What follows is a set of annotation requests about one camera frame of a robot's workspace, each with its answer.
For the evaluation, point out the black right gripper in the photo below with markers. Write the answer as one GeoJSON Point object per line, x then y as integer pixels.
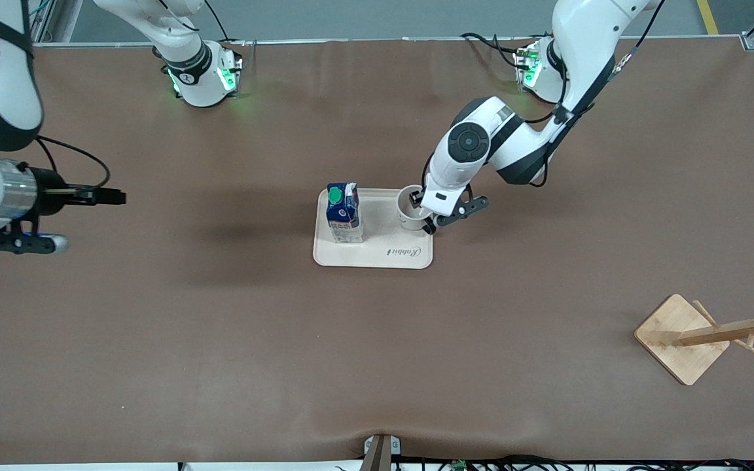
{"type": "Point", "coordinates": [47, 193]}

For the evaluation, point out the blue milk carton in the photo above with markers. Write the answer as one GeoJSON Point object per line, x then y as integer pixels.
{"type": "Point", "coordinates": [344, 219]}

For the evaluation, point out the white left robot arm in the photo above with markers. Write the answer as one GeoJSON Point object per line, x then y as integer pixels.
{"type": "Point", "coordinates": [580, 39]}

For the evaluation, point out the wooden cup rack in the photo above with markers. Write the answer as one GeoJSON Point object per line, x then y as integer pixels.
{"type": "Point", "coordinates": [678, 337]}

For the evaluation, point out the cream rabbit print tray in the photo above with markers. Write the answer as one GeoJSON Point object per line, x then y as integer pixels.
{"type": "Point", "coordinates": [383, 252]}

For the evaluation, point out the metal table clamp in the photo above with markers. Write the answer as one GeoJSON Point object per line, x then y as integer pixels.
{"type": "Point", "coordinates": [380, 451]}

